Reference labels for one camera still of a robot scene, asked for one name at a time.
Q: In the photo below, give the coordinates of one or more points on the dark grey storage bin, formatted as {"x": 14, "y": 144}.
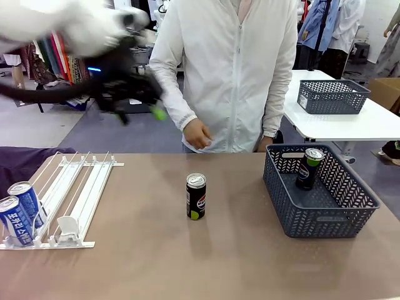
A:
{"x": 140, "y": 107}

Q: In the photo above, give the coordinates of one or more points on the white side table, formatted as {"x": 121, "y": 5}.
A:
{"x": 343, "y": 125}

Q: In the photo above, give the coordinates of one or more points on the blue shirt on stand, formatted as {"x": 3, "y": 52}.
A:
{"x": 312, "y": 25}

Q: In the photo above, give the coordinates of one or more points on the person's left hand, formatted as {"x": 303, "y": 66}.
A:
{"x": 265, "y": 144}

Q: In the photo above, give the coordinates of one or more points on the white plastic pusher paddle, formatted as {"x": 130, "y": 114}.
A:
{"x": 68, "y": 226}

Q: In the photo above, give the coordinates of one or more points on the dark fabric bundle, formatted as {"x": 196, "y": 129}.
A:
{"x": 392, "y": 150}

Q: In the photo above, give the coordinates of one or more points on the black Pepsi can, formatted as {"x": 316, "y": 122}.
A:
{"x": 307, "y": 172}
{"x": 196, "y": 200}

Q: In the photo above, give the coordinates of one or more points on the brown cardboard box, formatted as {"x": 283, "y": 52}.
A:
{"x": 386, "y": 90}

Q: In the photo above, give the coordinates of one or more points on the person's right hand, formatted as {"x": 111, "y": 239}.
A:
{"x": 197, "y": 134}

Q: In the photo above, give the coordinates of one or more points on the rack of colourful hanging fabrics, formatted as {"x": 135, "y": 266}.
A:
{"x": 59, "y": 62}

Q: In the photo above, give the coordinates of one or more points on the white hanging garment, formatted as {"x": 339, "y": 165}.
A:
{"x": 350, "y": 25}

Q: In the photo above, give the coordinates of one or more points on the dark purple cloth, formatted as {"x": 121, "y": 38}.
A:
{"x": 18, "y": 162}

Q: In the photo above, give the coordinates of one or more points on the blue checked fabric pile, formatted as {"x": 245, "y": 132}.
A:
{"x": 78, "y": 101}

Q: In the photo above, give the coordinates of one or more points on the person in white jacket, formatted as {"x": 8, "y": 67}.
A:
{"x": 225, "y": 78}

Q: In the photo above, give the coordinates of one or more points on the white wrist watch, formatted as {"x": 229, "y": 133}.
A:
{"x": 269, "y": 134}

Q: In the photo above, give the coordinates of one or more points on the mannequin in grey-green dress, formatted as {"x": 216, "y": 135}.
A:
{"x": 389, "y": 50}

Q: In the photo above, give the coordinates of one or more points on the dark plastic stool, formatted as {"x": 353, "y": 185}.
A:
{"x": 362, "y": 51}

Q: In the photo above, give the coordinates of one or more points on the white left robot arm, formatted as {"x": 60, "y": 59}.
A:
{"x": 62, "y": 25}

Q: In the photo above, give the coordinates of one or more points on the grey plastic lattice basket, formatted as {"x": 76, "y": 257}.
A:
{"x": 331, "y": 100}
{"x": 312, "y": 218}

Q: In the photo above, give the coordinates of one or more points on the pink inner shirt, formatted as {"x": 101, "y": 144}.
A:
{"x": 243, "y": 9}

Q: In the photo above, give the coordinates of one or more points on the person's right forearm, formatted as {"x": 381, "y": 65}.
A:
{"x": 175, "y": 100}

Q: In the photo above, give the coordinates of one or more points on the blue Pocari Sweat can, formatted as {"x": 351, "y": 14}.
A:
{"x": 15, "y": 225}
{"x": 29, "y": 200}

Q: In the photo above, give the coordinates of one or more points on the person's left forearm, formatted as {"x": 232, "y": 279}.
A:
{"x": 275, "y": 109}

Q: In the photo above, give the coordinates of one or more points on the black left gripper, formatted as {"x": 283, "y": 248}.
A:
{"x": 125, "y": 84}

